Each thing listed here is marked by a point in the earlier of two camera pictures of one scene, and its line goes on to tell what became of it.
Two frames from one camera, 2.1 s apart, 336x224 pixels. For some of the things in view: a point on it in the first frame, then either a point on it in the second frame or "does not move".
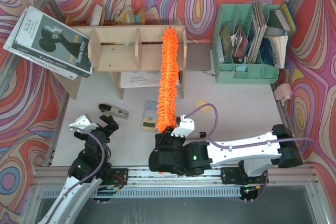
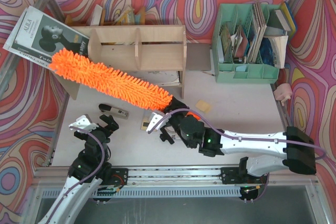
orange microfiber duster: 167,98 to 77,66
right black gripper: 165,137 to 173,115
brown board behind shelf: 198,56 does not move
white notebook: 130,79 to 161,78
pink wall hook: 283,93 does not move
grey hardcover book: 276,20 does not move
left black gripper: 102,130 does not move
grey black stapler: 114,112 does not move
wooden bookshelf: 118,48 does not move
